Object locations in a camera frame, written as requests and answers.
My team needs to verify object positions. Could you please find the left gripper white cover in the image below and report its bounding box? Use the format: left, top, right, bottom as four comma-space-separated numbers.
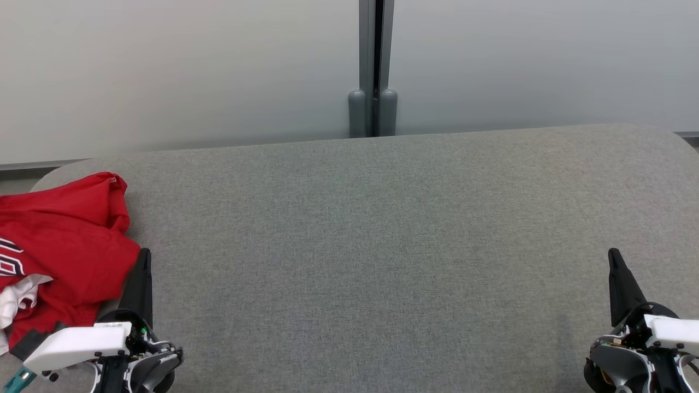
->
22, 248, 183, 393

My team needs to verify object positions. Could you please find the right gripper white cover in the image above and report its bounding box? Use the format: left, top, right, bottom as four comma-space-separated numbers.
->
598, 248, 699, 393

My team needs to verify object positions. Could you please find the red basketball jersey number 23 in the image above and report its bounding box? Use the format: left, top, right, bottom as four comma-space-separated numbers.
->
0, 207, 141, 351

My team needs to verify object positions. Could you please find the left arm teal-plug cable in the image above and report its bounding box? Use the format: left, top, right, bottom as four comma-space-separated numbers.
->
0, 366, 37, 393

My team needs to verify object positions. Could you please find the grey partition post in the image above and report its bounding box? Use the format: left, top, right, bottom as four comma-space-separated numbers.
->
348, 0, 398, 138

